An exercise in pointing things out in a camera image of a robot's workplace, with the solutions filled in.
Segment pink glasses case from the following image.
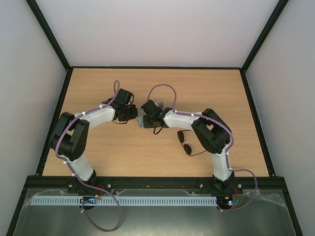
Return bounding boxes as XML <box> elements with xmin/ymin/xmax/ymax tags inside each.
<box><xmin>137</xmin><ymin>100</ymin><xmax>164</xmax><ymax>127</ymax></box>

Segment black gold sunglasses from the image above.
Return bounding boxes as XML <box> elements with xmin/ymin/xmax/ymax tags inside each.
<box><xmin>177</xmin><ymin>130</ymin><xmax>206</xmax><ymax>157</ymax></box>

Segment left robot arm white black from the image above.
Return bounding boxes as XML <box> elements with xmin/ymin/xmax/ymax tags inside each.
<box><xmin>49</xmin><ymin>88</ymin><xmax>138</xmax><ymax>192</ymax></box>

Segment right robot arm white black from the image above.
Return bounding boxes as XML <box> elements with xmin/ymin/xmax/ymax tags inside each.
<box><xmin>141</xmin><ymin>100</ymin><xmax>234</xmax><ymax>194</ymax></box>

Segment left controller board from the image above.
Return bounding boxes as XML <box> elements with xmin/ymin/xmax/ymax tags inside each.
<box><xmin>78</xmin><ymin>195</ymin><xmax>102</xmax><ymax>205</ymax></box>

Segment controller board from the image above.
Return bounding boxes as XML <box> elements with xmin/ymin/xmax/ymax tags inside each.
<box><xmin>217</xmin><ymin>194</ymin><xmax>240</xmax><ymax>208</ymax></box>
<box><xmin>78</xmin><ymin>195</ymin><xmax>102</xmax><ymax>205</ymax></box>

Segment right controller board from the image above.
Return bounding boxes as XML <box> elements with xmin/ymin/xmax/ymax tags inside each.
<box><xmin>217</xmin><ymin>194</ymin><xmax>240</xmax><ymax>208</ymax></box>

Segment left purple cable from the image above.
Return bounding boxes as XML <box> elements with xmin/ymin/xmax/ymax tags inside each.
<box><xmin>55</xmin><ymin>79</ymin><xmax>123</xmax><ymax>233</ymax></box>

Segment purple cable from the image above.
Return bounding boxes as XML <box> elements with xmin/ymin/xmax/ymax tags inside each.
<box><xmin>147</xmin><ymin>84</ymin><xmax>258</xmax><ymax>213</ymax></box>
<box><xmin>55</xmin><ymin>79</ymin><xmax>123</xmax><ymax>233</ymax></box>

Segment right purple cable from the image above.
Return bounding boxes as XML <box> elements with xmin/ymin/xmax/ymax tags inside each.
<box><xmin>147</xmin><ymin>84</ymin><xmax>258</xmax><ymax>213</ymax></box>

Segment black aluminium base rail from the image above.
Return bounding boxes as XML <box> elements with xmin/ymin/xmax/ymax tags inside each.
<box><xmin>24</xmin><ymin>175</ymin><xmax>286</xmax><ymax>196</ymax></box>

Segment light blue slotted cable duct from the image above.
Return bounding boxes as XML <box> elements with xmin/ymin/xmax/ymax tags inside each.
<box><xmin>30</xmin><ymin>196</ymin><xmax>217</xmax><ymax>207</ymax></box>

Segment black enclosure frame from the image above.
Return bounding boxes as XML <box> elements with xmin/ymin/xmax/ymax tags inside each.
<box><xmin>0</xmin><ymin>0</ymin><xmax>315</xmax><ymax>236</ymax></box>

